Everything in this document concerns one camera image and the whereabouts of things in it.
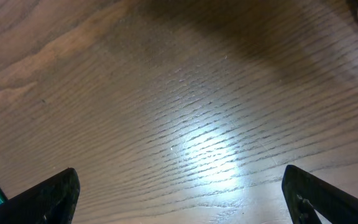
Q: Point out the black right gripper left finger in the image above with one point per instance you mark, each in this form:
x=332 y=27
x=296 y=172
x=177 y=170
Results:
x=51 y=201

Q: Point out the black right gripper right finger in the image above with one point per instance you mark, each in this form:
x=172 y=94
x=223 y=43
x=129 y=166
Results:
x=307 y=196

